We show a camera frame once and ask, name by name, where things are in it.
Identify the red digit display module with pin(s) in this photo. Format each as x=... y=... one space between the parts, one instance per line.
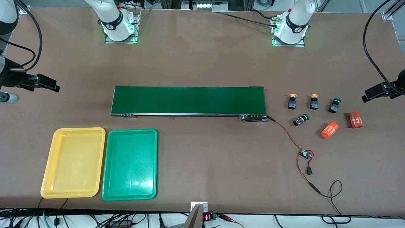
x=209 y=217

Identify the grey metal pole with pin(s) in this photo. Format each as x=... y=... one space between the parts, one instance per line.
x=192 y=220

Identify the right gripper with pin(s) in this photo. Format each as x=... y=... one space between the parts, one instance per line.
x=12 y=79

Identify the green push button switch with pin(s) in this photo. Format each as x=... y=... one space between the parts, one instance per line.
x=300 y=120
x=333 y=107

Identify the green conveyor belt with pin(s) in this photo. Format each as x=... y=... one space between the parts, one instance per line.
x=188 y=100

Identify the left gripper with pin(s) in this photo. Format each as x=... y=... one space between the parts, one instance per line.
x=399 y=85

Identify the orange cylinder with print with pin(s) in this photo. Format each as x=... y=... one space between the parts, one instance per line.
x=356 y=120
x=329 y=130

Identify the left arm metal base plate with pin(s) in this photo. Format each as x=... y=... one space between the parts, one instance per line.
x=288 y=44

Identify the green plastic tray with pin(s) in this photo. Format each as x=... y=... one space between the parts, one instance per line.
x=129 y=164

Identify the small green circuit board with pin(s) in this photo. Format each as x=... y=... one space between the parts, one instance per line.
x=305 y=154

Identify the aluminium corner profile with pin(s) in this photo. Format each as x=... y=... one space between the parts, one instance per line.
x=23 y=11
x=388 y=15

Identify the aluminium frame rack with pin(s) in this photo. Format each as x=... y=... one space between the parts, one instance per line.
x=205 y=4

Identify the yellow push button switch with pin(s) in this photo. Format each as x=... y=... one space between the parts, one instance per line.
x=292 y=103
x=314 y=103

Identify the yellow plastic tray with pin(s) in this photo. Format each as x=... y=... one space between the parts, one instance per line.
x=74 y=163

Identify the small metal table bracket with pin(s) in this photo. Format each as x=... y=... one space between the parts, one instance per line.
x=198 y=205

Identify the red clip lead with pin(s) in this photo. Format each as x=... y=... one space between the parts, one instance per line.
x=230 y=218

